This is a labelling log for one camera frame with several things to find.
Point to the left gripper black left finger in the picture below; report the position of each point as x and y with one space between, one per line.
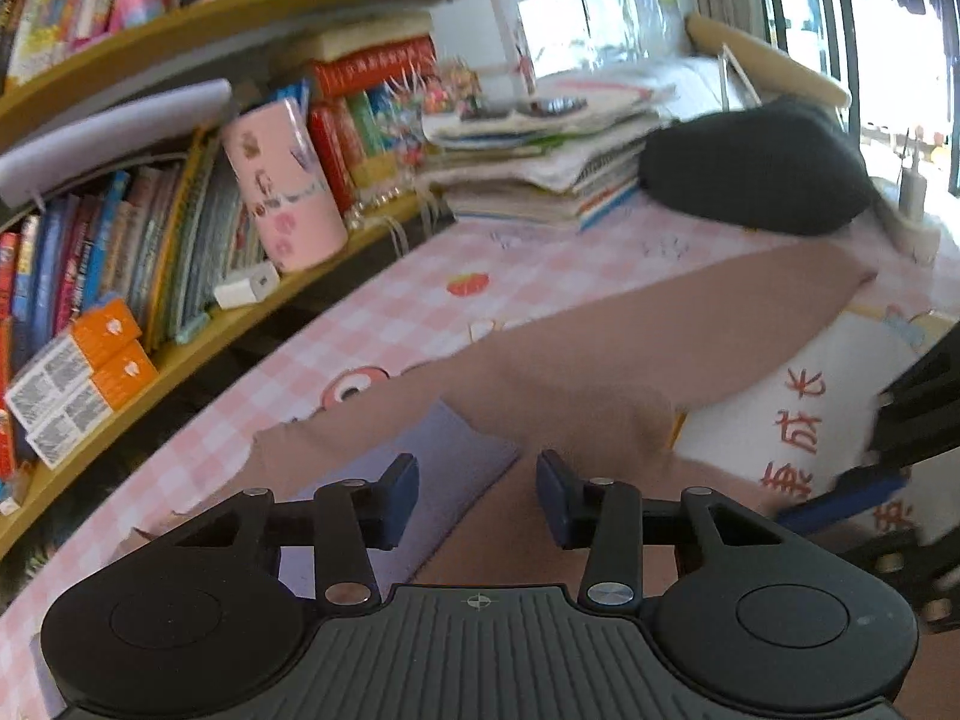
343 523

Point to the red dictionary lying flat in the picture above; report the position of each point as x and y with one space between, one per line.
371 67

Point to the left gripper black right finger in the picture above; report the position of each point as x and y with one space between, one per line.
609 520

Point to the orange white box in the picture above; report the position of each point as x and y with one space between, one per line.
91 403
84 347

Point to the row of colourful books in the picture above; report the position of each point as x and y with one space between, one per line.
112 247

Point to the stack of notebooks and papers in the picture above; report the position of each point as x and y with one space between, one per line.
589 163

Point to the pink and purple sweater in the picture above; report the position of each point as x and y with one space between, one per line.
600 384

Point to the upper orange white box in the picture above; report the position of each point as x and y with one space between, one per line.
84 347

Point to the colourful bead decoration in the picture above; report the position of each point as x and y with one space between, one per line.
447 86

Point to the pink printed table mat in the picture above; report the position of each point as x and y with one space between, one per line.
792 432

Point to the lower orange white box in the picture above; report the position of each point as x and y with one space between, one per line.
91 403

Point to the pink cartoon cylinder container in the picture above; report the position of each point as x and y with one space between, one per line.
283 186

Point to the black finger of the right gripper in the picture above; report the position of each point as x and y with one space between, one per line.
855 491

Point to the wooden bookshelf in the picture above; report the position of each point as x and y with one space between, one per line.
200 36

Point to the white power adapter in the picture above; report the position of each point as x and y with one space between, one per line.
247 286

